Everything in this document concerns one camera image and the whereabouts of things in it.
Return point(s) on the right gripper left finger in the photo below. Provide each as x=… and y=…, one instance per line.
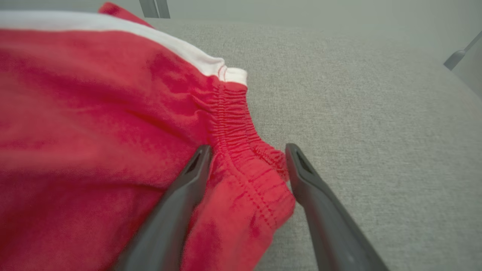
x=165, y=233

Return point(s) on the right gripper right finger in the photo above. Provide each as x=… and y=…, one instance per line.
x=335, y=233

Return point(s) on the red shorts white stripe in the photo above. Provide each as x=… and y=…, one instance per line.
x=94, y=113

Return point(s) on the grey fabric sofa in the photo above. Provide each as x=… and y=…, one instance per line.
x=376, y=150

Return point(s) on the grey metal leg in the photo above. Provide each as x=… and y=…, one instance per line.
x=453, y=59

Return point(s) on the grey vertical partition post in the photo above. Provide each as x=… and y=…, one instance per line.
x=150, y=7

